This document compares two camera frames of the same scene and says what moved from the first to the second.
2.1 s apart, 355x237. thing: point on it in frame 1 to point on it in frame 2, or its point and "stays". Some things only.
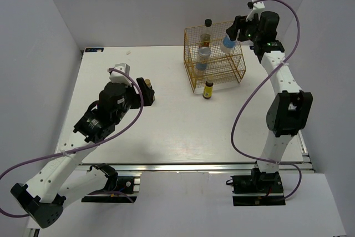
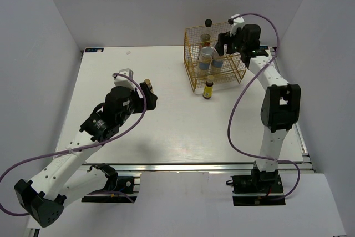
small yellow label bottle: (207, 93) stays
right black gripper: (239, 23) to (224, 39)
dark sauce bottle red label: (205, 38) stays
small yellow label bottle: (148, 83) stays
